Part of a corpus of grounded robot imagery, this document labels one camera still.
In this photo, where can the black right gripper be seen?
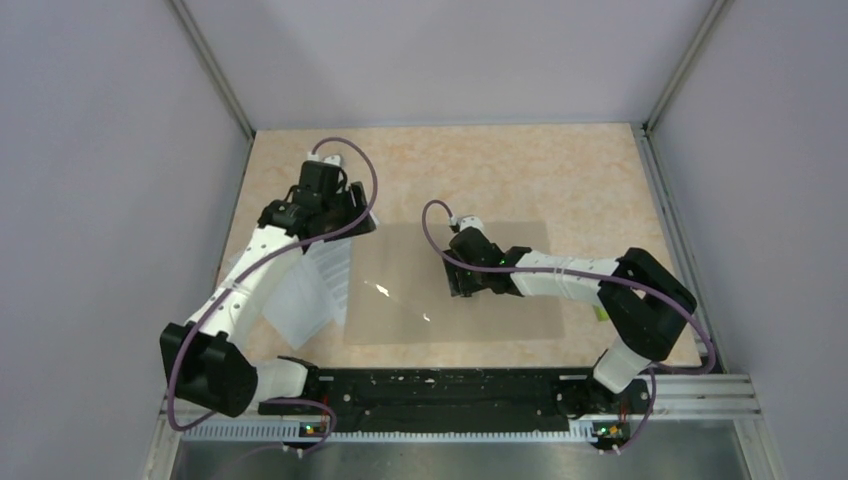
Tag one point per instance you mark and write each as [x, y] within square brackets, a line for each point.
[459, 281]

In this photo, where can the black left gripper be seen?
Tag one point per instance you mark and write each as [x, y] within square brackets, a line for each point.
[346, 194]

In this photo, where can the printed white paper sheets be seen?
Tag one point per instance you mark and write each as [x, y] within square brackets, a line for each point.
[333, 263]

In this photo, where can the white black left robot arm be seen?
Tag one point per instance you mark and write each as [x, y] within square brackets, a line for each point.
[203, 357]

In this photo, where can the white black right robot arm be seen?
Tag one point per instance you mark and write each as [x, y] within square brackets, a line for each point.
[648, 307]

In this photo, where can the blank white paper sheets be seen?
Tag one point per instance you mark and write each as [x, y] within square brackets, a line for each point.
[301, 303]

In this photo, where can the green block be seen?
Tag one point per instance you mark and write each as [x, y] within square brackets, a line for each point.
[601, 314]

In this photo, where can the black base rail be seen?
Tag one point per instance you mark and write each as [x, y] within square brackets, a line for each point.
[461, 400]

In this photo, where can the white slotted cable duct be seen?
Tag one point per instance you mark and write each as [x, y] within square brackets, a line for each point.
[270, 430]

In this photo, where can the aluminium frame rail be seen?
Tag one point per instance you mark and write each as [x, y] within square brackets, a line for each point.
[706, 397]

